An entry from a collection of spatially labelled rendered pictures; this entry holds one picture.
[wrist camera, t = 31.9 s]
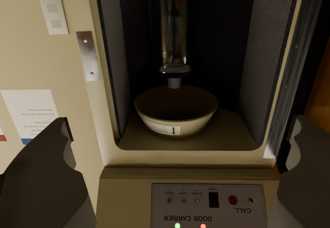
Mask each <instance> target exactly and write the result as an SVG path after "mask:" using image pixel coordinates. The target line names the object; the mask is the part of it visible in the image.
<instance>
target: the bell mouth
mask: <svg viewBox="0 0 330 228"><path fill-rule="evenodd" d="M218 105H219V102H218V100H217V98H216V97H215V95H213V94H212V93H210V92H209V91H207V90H204V89H202V88H199V87H195V86H190V85H181V87H180V88H169V87H168V85H163V86H158V87H154V88H151V89H148V90H146V91H144V92H142V93H141V94H140V95H138V96H137V97H136V99H135V101H134V107H135V109H136V111H137V112H138V114H139V116H140V117H141V119H142V120H143V122H144V123H145V125H146V126H147V127H148V129H149V130H150V131H151V132H152V133H154V134H155V135H158V136H160V137H163V138H168V139H184V138H189V137H192V136H194V135H197V134H198V133H200V132H201V131H202V130H203V129H204V127H205V126H206V124H207V123H208V121H209V120H210V118H211V117H212V115H213V114H214V112H215V111H216V109H217V107H218ZM173 109H179V110H186V111H190V112H192V113H195V114H196V115H198V116H199V117H197V118H192V119H186V120H165V119H159V118H155V117H153V116H154V115H155V114H157V113H159V112H162V111H166V110H173Z"/></svg>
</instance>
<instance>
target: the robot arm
mask: <svg viewBox="0 0 330 228"><path fill-rule="evenodd" d="M73 141H74V140H73V136H72V133H71V130H70V126H69V123H68V120H67V117H58V118H56V119H55V120H54V121H53V122H51V123H50V124H49V125H48V126H47V127H46V128H45V129H44V130H42V131H41V132H40V133H39V134H38V135H37V136H36V137H35V138H33V139H32V140H31V141H30V142H29V143H28V144H27V145H26V146H25V147H24V148H23V149H22V150H21V151H20V152H19V153H18V154H17V156H16V157H15V158H14V159H13V160H12V162H11V163H10V164H9V166H8V167H7V168H6V170H5V171H4V173H3V174H0V228H96V225H97V220H96V216H95V213H94V210H93V206H92V203H91V200H90V197H89V193H88V190H87V187H86V184H85V181H84V178H83V174H82V173H81V172H79V171H77V170H75V167H76V161H75V158H74V155H73V151H72V148H71V142H73ZM287 141H289V143H290V145H291V148H290V151H289V154H288V157H287V160H286V167H287V169H288V171H286V172H284V173H283V174H282V175H281V178H280V181H279V184H278V188H277V191H276V194H275V197H274V201H273V204H272V207H271V210H270V214H269V218H268V221H267V227H268V228H330V134H329V133H328V132H326V131H325V130H324V129H323V128H321V127H320V126H319V125H317V124H316V123H315V122H313V121H312V120H311V119H309V118H308V117H307V116H305V115H296V114H295V115H294V117H293V120H292V123H291V126H290V130H289V133H288V137H287Z"/></svg>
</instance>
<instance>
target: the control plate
mask: <svg viewBox="0 0 330 228"><path fill-rule="evenodd" d="M209 192H218V197H219V208H210V207H209ZM230 196H235V197H236V198H237V204H236V205H232V204H230V203H229V197H230ZM249 197H252V198H253V199H254V203H253V204H250V203H249V202H248V198H249ZM167 198H171V203H167V202H166V199H167ZM182 198H184V199H186V202H185V203H184V204H182V203H181V199H182ZM196 198H198V199H200V203H198V204H196V203H195V199H196ZM175 223H180V225H181V227H180V228H200V224H201V223H204V224H205V225H206V228H268V227H267V214H266V208H265V200H264V193H263V185H262V184H181V183H152V192H151V228H175V227H174V225H175Z"/></svg>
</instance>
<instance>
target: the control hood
mask: <svg viewBox="0 0 330 228"><path fill-rule="evenodd" d="M279 181H280V179H279V178H278V176H277V174H276V172H275V171H274V170H273V169H159V168H104V169H103V171H102V173H101V175H100V179H99V188H98V197H97V207H96V220H97V225H96V228H151V192H152V183H181V184H262V185H263V193H264V200H265V208H266V214H267V220H268V218H269V214H270V210H271V207H272V204H273V201H274V197H275V194H276V191H277V188H278V184H279Z"/></svg>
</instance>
